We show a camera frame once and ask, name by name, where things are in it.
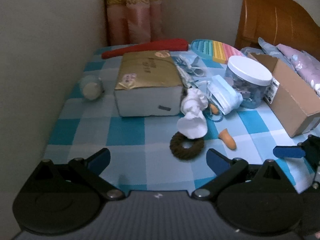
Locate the rainbow pop-it silicone mat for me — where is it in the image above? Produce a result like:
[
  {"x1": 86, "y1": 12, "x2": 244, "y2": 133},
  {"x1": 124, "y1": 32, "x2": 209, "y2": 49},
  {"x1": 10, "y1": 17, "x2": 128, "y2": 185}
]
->
[{"x1": 190, "y1": 39, "x2": 244, "y2": 64}]

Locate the white sock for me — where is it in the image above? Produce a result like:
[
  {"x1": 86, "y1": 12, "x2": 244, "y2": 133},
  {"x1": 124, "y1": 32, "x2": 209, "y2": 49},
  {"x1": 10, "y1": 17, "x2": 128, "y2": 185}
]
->
[{"x1": 177, "y1": 88, "x2": 208, "y2": 140}]

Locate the blue floral pillow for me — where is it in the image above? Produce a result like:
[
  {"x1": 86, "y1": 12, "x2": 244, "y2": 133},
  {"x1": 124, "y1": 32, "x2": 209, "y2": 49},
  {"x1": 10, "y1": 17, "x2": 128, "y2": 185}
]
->
[{"x1": 240, "y1": 37, "x2": 283, "y2": 58}]

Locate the blue checkered tablecloth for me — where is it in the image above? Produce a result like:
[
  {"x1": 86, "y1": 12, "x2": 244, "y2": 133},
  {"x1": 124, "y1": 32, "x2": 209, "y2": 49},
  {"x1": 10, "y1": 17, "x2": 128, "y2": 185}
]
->
[{"x1": 44, "y1": 49, "x2": 308, "y2": 192}]

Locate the red flat object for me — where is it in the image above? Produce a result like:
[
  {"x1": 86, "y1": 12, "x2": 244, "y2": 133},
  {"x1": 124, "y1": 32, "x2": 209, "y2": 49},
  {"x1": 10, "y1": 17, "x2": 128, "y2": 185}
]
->
[{"x1": 101, "y1": 38, "x2": 189, "y2": 59}]

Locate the brown cardboard box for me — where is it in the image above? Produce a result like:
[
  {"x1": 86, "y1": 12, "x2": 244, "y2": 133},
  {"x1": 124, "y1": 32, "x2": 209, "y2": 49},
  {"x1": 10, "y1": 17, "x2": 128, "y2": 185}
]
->
[{"x1": 248, "y1": 53, "x2": 319, "y2": 137}]

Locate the blue ribbon bundle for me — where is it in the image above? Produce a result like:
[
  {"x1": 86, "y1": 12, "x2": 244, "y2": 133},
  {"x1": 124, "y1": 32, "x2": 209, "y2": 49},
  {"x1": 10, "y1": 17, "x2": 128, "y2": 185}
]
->
[{"x1": 172, "y1": 55, "x2": 207, "y2": 88}]

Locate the wooden bed headboard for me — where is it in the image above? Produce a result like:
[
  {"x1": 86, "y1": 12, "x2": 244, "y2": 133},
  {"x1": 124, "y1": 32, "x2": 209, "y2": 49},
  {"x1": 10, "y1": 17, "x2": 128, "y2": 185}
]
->
[{"x1": 234, "y1": 0, "x2": 319, "y2": 59}]

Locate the clear jar white lid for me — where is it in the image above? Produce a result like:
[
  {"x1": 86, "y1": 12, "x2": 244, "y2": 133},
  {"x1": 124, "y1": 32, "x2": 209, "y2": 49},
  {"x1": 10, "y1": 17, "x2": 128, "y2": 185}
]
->
[{"x1": 224, "y1": 55, "x2": 272, "y2": 109}]

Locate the pink floral quilt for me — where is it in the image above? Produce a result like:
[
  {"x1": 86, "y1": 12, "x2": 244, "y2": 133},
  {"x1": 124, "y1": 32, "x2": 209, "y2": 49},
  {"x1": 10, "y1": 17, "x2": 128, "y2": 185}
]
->
[{"x1": 276, "y1": 44, "x2": 319, "y2": 96}]

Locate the pink striped curtain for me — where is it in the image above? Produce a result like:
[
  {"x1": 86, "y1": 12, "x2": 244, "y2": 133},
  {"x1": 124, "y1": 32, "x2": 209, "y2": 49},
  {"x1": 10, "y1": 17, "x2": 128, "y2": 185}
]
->
[{"x1": 105, "y1": 0, "x2": 164, "y2": 46}]

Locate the dark brown hair scrunchie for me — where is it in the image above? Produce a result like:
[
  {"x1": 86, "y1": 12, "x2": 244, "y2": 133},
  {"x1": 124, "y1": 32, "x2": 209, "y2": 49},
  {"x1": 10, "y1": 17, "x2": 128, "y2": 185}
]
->
[{"x1": 170, "y1": 132, "x2": 204, "y2": 160}]

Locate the gold and white box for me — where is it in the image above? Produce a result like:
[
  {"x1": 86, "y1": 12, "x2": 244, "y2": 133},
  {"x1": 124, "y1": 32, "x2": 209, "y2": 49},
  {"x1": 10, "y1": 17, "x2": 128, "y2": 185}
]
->
[{"x1": 114, "y1": 50, "x2": 184, "y2": 117}]

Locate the light blue face mask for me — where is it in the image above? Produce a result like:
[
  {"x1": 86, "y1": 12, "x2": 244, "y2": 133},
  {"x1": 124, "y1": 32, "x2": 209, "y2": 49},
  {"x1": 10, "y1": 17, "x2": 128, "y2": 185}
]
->
[{"x1": 206, "y1": 75, "x2": 243, "y2": 115}]

